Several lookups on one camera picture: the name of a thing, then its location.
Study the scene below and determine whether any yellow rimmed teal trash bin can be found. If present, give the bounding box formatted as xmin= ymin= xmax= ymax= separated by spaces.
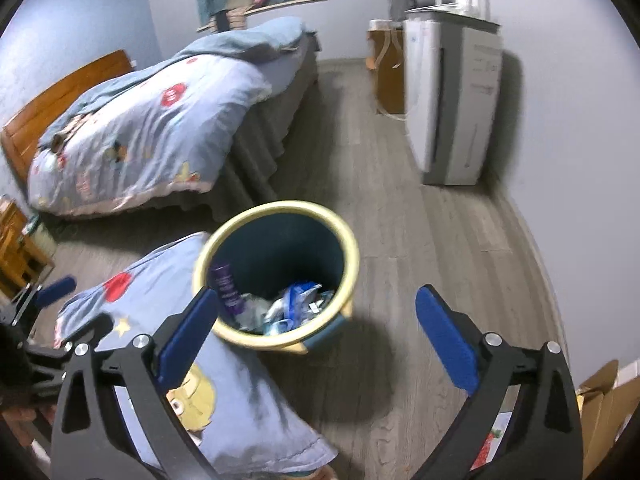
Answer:
xmin=192 ymin=200 xmax=360 ymax=354

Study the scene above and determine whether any wooden chair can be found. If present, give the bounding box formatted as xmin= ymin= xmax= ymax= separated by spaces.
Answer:
xmin=0 ymin=196 xmax=54 ymax=299

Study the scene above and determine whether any blue cartoon pillow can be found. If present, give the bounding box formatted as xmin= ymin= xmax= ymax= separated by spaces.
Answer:
xmin=54 ymin=232 xmax=337 ymax=479

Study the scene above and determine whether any purple snack package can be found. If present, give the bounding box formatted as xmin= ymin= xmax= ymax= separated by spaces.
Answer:
xmin=210 ymin=263 xmax=245 ymax=318

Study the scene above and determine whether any strawberry printed paper box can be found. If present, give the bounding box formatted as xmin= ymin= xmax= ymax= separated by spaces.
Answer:
xmin=471 ymin=412 xmax=512 ymax=470

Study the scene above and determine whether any blue white wipes pack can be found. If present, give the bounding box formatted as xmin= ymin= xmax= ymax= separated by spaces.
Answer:
xmin=262 ymin=282 xmax=334 ymax=336

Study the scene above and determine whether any wooden headboard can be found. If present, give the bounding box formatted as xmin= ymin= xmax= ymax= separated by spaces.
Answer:
xmin=1 ymin=50 xmax=132 ymax=185

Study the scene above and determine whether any cardboard box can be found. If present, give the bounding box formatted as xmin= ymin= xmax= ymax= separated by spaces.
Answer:
xmin=576 ymin=360 xmax=639 ymax=479

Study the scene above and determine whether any blue cartoon bed quilt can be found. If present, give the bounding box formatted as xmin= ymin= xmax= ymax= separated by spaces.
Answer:
xmin=27 ymin=18 xmax=314 ymax=218

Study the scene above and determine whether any white air purifier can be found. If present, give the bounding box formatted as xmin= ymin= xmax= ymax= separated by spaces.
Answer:
xmin=404 ymin=0 xmax=502 ymax=186

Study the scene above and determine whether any wooden nightstand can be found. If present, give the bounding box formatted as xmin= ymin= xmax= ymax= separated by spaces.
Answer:
xmin=366 ymin=20 xmax=405 ymax=118

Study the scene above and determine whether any white cable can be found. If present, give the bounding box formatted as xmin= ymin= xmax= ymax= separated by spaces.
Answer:
xmin=374 ymin=27 xmax=409 ymax=123

